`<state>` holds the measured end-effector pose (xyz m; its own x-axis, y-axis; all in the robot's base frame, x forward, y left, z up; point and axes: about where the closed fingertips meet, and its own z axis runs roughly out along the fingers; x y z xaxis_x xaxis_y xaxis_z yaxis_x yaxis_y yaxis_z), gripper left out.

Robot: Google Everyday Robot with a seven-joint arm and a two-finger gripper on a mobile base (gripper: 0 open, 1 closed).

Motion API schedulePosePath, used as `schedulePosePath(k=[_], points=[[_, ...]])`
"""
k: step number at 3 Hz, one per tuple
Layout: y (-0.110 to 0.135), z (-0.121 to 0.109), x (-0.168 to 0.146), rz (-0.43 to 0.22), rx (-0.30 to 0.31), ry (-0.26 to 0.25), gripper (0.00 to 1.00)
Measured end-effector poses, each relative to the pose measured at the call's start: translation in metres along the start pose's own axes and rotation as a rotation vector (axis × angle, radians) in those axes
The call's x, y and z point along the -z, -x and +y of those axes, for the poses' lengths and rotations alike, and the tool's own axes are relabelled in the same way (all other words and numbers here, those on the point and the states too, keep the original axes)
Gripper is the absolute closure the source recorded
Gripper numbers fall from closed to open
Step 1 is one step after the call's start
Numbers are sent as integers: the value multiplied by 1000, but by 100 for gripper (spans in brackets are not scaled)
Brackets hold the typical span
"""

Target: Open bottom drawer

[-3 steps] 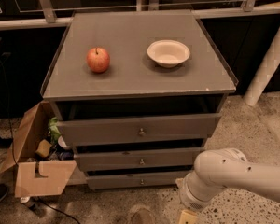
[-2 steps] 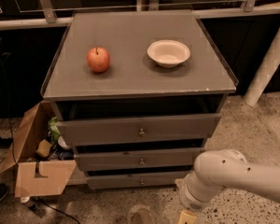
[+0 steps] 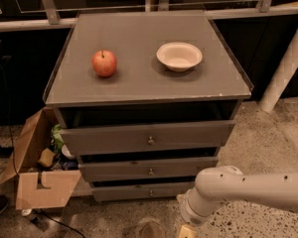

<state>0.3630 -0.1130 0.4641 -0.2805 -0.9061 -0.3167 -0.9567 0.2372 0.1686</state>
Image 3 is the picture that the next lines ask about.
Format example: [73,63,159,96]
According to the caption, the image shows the cardboard box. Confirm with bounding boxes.
[0,108,81,210]

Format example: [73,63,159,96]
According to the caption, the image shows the white cup in box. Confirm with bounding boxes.
[62,145,75,160]

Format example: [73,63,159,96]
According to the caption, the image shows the white bowl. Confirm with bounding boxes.
[156,42,203,72]

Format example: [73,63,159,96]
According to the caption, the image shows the red apple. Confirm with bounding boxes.
[91,50,117,77]

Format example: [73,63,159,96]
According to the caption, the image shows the grey drawer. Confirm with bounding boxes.
[61,120,235,155]
[91,181,194,202]
[79,157,219,182]

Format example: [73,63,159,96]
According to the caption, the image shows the green bag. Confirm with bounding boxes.
[51,124,64,153]

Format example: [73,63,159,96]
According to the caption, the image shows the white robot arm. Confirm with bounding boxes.
[178,166,298,238]

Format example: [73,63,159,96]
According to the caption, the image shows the black cable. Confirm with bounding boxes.
[0,58,87,238]

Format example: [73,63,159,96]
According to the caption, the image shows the grey middle drawer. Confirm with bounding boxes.
[79,157,219,182]

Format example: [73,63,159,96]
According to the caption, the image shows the grey drawer cabinet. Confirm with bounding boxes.
[45,11,252,190]

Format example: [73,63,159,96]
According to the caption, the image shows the metal railing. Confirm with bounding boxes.
[0,0,298,32]

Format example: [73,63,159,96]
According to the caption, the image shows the grey top drawer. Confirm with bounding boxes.
[61,120,235,155]

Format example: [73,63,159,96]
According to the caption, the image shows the grey bottom drawer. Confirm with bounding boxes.
[91,181,194,202]

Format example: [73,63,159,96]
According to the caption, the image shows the white diagonal pole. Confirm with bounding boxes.
[258,28,298,113]

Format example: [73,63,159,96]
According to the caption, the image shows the yellow sponge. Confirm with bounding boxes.
[38,148,55,168]

